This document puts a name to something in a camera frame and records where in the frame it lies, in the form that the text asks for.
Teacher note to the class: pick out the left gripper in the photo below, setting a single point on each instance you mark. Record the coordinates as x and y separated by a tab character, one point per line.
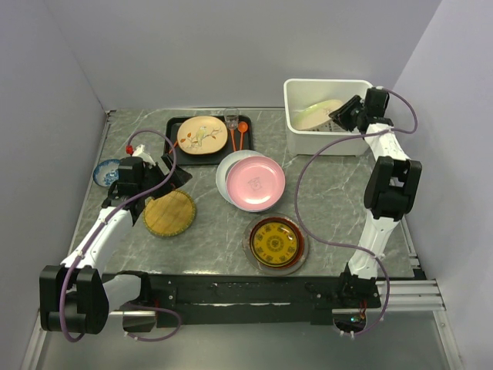
177	178

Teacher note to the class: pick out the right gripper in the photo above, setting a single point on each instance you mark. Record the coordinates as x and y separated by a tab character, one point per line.
341	114

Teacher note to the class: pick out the cream green leaf plate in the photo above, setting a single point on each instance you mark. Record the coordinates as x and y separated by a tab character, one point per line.
316	116

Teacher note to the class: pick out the woven bamboo plate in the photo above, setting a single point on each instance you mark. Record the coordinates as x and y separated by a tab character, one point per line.
170	215

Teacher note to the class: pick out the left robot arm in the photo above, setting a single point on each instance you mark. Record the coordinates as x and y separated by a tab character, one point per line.
73	297

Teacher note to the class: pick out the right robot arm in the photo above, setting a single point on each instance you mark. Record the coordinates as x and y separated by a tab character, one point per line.
390	192

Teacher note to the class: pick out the orange chopstick under plate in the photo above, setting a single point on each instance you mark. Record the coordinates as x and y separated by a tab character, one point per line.
174	146

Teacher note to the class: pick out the beige bird-pattern plate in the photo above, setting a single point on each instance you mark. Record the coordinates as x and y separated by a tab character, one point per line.
201	135

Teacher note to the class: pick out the white scalloped plate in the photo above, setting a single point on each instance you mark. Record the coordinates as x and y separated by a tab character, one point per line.
224	168

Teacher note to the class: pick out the light blue plate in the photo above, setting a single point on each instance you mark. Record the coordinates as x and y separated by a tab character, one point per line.
252	203

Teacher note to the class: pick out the blue white porcelain bowl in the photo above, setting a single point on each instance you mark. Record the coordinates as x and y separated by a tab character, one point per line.
106	173

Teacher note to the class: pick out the clear drinking glass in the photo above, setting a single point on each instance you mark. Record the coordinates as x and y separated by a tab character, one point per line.
231	117

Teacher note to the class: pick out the orange plastic spoon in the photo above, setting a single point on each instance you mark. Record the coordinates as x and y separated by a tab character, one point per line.
242	128

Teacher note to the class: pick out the pink plate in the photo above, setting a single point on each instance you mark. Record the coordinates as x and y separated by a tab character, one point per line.
256	175

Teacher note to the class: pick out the yellow patterned plate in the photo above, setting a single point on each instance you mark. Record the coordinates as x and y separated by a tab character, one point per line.
274	244

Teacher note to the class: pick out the clear glass plate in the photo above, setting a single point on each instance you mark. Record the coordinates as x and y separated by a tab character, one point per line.
268	270

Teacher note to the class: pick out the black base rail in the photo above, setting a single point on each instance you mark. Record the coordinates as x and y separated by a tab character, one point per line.
228	299

